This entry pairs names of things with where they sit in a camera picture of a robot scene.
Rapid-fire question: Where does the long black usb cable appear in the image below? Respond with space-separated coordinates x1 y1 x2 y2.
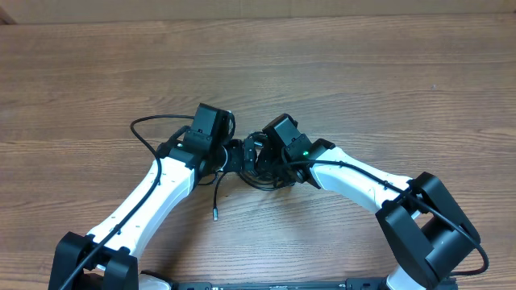
212 130 298 222

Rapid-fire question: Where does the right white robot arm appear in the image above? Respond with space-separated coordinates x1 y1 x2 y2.
257 114 486 289

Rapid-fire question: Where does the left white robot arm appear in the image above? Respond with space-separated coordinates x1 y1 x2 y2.
48 104 242 290

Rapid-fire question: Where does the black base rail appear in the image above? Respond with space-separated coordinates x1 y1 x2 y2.
172 277 389 290

